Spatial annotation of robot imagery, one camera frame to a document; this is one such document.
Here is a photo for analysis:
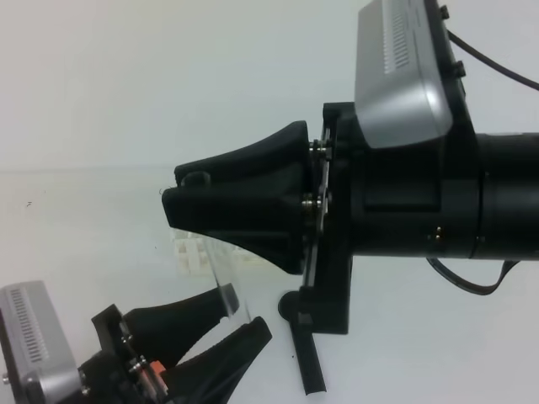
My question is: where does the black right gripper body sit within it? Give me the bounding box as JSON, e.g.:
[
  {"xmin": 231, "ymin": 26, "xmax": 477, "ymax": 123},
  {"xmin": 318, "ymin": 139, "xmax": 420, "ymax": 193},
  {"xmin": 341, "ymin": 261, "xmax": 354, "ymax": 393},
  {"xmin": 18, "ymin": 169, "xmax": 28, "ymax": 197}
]
[{"xmin": 296, "ymin": 103, "xmax": 482, "ymax": 334}]

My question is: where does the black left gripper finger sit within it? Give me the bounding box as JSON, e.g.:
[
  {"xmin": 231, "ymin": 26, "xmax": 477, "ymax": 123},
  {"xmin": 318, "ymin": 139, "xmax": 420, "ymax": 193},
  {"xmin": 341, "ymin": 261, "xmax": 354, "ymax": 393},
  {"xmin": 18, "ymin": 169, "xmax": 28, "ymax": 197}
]
[
  {"xmin": 164, "ymin": 316, "xmax": 272, "ymax": 404},
  {"xmin": 124, "ymin": 284, "xmax": 239, "ymax": 367}
]

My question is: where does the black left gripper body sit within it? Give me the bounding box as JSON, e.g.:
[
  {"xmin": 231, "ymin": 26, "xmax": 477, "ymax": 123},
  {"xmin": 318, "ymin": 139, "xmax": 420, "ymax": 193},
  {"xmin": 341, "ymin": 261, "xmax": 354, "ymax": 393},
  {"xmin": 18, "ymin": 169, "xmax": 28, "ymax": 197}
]
[{"xmin": 79, "ymin": 305, "xmax": 172, "ymax": 403}]

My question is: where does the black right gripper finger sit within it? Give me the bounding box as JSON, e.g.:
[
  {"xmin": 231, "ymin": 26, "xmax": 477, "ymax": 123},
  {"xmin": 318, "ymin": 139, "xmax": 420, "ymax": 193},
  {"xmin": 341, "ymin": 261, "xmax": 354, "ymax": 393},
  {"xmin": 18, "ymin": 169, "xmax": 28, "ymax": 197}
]
[
  {"xmin": 173, "ymin": 121, "xmax": 312, "ymax": 198},
  {"xmin": 162, "ymin": 187, "xmax": 304, "ymax": 275}
]

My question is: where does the clear glass test tube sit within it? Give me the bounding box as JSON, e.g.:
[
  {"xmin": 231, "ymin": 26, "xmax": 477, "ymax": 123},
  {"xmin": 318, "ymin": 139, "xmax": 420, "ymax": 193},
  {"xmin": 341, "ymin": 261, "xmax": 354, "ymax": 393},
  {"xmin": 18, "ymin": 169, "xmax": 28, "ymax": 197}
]
[{"xmin": 203, "ymin": 237, "xmax": 252, "ymax": 327}]

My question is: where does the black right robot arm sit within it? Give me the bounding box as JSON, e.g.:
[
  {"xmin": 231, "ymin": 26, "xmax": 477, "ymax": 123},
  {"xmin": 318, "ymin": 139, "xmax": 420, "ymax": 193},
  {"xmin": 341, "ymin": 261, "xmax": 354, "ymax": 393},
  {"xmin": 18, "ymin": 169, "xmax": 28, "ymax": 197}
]
[{"xmin": 162, "ymin": 103, "xmax": 538, "ymax": 334}]

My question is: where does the white test tube rack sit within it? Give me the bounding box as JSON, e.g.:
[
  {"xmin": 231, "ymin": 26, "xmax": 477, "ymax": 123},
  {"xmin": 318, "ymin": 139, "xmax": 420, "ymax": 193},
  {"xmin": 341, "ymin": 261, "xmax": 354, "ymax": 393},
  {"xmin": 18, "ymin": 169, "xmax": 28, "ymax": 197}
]
[{"xmin": 171, "ymin": 229, "xmax": 274, "ymax": 276}]

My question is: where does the orange foam block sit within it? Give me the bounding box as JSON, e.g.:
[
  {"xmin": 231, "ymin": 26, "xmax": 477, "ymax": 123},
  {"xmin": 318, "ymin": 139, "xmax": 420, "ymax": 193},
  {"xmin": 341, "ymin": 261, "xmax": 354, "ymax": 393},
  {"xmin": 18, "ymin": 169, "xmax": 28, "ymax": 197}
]
[{"xmin": 151, "ymin": 361, "xmax": 166, "ymax": 375}]

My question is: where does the black plastic scoop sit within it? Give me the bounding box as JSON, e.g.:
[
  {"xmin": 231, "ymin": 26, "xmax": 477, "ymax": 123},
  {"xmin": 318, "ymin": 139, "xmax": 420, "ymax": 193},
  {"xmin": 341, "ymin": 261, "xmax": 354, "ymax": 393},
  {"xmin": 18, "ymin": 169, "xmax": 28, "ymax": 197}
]
[{"xmin": 278, "ymin": 291, "xmax": 327, "ymax": 396}]

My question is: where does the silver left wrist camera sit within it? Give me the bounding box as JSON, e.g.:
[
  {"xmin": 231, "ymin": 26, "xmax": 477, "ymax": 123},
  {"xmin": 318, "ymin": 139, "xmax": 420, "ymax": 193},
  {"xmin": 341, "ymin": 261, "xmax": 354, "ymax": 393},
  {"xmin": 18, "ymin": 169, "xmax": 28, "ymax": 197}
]
[{"xmin": 1, "ymin": 281, "xmax": 82, "ymax": 403}]

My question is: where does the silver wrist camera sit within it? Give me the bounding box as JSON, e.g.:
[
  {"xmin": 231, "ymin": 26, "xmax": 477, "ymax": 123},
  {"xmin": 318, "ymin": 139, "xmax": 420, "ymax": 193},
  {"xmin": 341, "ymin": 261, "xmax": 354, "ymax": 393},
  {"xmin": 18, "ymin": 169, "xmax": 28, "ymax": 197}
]
[
  {"xmin": 1, "ymin": 281, "xmax": 82, "ymax": 403},
  {"xmin": 354, "ymin": 1, "xmax": 473, "ymax": 149}
]

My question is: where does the black right camera cable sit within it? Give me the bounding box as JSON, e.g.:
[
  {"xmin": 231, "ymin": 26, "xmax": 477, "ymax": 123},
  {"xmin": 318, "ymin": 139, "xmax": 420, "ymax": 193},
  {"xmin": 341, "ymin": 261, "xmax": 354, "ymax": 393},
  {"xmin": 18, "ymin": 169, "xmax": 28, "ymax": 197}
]
[{"xmin": 424, "ymin": 16, "xmax": 539, "ymax": 296}]

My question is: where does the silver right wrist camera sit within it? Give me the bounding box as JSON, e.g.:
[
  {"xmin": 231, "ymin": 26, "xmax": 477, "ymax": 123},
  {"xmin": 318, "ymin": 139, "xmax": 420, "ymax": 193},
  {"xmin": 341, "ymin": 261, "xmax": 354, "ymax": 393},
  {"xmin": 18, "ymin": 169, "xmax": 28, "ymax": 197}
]
[{"xmin": 354, "ymin": 1, "xmax": 473, "ymax": 149}]

